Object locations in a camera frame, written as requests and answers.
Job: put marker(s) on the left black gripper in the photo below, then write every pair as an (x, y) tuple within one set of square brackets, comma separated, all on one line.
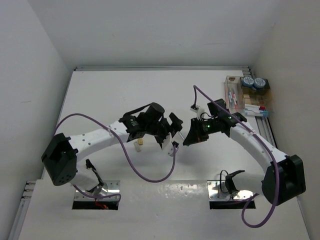
[(171, 129)]

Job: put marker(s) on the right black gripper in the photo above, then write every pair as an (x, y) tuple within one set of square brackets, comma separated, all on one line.
[(195, 134)]

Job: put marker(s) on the blue white tape roll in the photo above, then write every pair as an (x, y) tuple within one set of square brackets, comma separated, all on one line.
[(247, 82)]

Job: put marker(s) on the pink highlighter pen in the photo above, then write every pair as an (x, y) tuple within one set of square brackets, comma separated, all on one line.
[(234, 98)]

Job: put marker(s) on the orange highlighter pen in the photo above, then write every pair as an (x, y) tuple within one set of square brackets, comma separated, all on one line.
[(228, 97)]

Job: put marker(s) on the red capped white marker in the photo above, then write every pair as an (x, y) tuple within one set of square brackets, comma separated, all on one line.
[(254, 107)]

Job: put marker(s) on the blue capped marker diagonal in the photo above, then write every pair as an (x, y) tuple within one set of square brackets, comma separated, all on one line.
[(256, 114)]

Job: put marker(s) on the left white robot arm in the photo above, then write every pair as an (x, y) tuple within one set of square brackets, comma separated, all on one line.
[(65, 157)]

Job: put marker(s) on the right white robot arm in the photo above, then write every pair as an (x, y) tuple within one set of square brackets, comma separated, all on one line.
[(283, 176)]

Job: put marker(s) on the yellow eraser block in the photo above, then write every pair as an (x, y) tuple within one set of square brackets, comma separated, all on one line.
[(140, 141)]

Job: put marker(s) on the beige eraser stick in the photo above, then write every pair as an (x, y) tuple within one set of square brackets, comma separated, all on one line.
[(137, 146)]

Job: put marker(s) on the clear acrylic organizer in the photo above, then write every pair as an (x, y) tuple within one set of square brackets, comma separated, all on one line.
[(248, 95)]

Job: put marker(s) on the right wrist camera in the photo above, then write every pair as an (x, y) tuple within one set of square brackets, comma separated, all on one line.
[(198, 110)]

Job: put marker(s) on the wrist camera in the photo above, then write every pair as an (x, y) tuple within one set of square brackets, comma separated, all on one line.
[(198, 110), (168, 145)]

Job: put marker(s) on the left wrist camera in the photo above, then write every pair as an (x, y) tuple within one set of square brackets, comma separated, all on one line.
[(168, 145)]

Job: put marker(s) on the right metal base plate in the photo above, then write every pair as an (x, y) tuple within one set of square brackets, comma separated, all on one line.
[(215, 194)]

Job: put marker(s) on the metal base plate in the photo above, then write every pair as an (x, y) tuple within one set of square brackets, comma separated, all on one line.
[(215, 194), (109, 191)]

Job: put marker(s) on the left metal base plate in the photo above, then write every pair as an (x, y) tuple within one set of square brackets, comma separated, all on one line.
[(109, 191)]

